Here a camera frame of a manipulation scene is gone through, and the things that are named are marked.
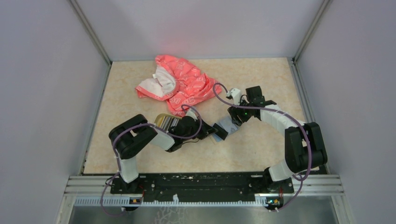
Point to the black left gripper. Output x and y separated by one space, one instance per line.
206 129

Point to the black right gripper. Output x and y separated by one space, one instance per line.
234 112

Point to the thin credit card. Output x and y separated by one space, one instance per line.
228 125

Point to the beige blue card holder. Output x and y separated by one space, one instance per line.
221 134

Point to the gold card tin box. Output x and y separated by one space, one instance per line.
160 117

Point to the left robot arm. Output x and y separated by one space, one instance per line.
169 134

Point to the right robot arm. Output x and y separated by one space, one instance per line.
303 142

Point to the cards in tin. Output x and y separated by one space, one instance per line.
168 122

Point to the pink patterned cloth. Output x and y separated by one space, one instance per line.
177 82

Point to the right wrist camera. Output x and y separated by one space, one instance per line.
234 94

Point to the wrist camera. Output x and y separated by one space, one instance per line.
191 113
234 94

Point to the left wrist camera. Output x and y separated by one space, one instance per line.
191 113

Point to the white slotted cable duct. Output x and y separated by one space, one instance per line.
125 201

